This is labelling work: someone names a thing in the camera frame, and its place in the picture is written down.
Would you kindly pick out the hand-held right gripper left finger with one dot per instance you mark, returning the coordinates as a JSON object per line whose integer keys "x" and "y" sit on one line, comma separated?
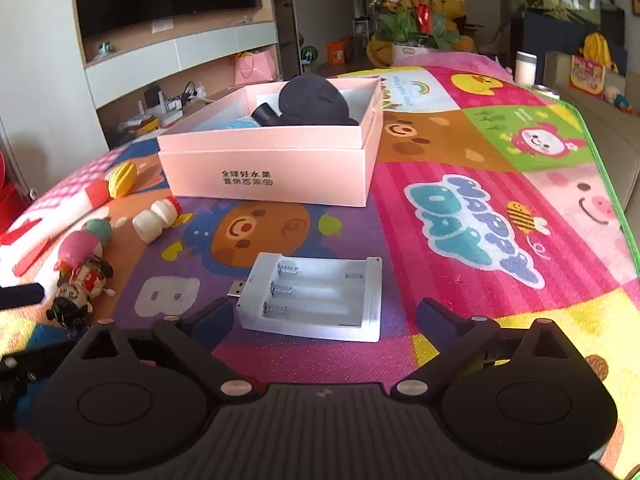
{"x": 215, "y": 317}

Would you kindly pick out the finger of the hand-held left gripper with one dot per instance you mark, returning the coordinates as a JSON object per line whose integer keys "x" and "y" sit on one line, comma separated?
{"x": 20, "y": 296}
{"x": 30, "y": 365}

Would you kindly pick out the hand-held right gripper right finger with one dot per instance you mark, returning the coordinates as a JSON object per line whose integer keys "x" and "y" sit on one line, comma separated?
{"x": 442, "y": 317}

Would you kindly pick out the cartoon figurine toy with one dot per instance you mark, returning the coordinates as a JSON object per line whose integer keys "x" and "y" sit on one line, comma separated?
{"x": 85, "y": 280}

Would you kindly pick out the white battery charger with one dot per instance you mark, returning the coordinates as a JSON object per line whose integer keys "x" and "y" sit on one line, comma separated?
{"x": 370, "y": 305}

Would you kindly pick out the pink green ice cream toy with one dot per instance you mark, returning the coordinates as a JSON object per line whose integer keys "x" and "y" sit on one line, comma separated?
{"x": 80, "y": 247}

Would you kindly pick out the white toy bottle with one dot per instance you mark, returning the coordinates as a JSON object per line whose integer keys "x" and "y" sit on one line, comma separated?
{"x": 152, "y": 222}

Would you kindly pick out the pink gift box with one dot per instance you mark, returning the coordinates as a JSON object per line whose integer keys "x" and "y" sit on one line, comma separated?
{"x": 270, "y": 180}

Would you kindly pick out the yellow corn toy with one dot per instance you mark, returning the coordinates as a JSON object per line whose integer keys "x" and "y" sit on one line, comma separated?
{"x": 122, "y": 180}

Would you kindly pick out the blue tissue pack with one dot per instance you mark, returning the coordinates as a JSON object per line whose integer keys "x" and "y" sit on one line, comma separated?
{"x": 242, "y": 122}

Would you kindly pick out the black plush toy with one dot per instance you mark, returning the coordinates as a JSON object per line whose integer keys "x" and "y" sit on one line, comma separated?
{"x": 310, "y": 100}

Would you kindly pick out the colourful cartoon play mat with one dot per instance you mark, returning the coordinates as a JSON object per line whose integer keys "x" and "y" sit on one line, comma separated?
{"x": 450, "y": 270}

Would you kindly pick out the red object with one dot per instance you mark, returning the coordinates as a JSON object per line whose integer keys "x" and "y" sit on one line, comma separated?
{"x": 10, "y": 200}

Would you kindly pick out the yellow box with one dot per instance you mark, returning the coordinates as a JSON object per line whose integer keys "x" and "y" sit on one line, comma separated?
{"x": 142, "y": 124}

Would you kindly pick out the white power strip with plugs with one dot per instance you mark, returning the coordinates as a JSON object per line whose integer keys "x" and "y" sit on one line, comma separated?
{"x": 185, "y": 97}

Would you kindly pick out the beige sofa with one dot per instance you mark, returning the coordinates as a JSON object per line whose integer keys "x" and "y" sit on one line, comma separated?
{"x": 620, "y": 160}

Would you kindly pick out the pink paper gift bag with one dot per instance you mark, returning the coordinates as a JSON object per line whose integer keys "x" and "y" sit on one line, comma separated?
{"x": 255, "y": 67}

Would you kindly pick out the white cylinder appliance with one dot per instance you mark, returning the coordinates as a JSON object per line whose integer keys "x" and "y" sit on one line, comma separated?
{"x": 525, "y": 67}

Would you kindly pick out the large yellow plush toy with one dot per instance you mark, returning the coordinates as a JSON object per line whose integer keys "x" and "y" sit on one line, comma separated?
{"x": 377, "y": 52}

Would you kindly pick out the watermelon pattern ball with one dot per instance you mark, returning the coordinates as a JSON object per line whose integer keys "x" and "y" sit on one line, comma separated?
{"x": 308, "y": 54}

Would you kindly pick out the small plush toy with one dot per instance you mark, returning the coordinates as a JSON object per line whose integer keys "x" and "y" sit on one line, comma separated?
{"x": 619, "y": 100}

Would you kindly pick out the red printed gift bag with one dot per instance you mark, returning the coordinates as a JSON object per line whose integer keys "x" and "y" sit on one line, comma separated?
{"x": 587, "y": 75}

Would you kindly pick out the orange box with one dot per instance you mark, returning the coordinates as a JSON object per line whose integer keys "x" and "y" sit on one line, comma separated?
{"x": 337, "y": 52}

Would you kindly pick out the dark sideboard cabinet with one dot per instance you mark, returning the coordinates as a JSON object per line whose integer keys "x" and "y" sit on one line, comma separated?
{"x": 560, "y": 35}

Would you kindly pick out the yellow backpack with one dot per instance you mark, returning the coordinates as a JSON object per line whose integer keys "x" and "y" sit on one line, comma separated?
{"x": 597, "y": 47}

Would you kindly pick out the wooden TV wall cabinet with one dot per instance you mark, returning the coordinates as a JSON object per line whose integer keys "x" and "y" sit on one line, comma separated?
{"x": 130, "y": 70}

